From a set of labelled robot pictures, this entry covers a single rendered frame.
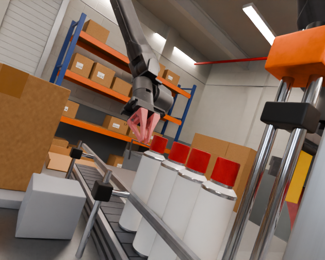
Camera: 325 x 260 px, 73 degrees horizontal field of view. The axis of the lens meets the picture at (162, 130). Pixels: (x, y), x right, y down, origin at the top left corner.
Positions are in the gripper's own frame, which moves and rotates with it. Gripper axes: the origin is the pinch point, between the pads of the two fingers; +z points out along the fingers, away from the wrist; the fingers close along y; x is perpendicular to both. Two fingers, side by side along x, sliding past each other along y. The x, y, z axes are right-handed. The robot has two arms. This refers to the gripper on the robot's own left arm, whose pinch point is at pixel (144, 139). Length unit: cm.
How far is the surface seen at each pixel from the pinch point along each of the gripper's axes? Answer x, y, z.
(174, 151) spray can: -11.1, -1.2, 9.5
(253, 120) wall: 130, 391, -264
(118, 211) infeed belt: 13.5, 1.2, 12.8
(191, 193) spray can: -13.1, -0.8, 17.6
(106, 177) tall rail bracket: -0.7, -9.0, 11.9
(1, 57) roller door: 277, -80, -290
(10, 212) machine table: 20.7, -20.1, 13.7
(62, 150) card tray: 70, -3, -32
